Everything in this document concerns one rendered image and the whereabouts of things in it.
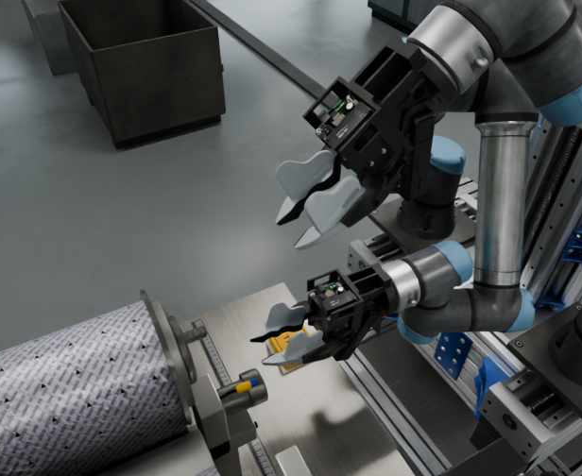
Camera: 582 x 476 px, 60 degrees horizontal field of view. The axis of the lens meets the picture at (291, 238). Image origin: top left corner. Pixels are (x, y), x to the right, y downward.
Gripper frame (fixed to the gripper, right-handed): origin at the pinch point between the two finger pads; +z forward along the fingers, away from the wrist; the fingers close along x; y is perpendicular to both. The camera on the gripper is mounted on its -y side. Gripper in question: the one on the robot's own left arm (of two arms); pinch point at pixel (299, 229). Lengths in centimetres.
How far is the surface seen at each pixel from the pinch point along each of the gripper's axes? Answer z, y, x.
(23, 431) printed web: 26.2, 15.2, 6.6
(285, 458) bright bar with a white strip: 3.7, 18.0, 25.3
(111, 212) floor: 93, -97, -188
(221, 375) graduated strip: 34.0, -29.3, -15.0
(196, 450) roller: 20.3, 2.5, 12.1
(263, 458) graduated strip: 33.8, -29.5, 1.9
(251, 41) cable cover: -26, -194, -352
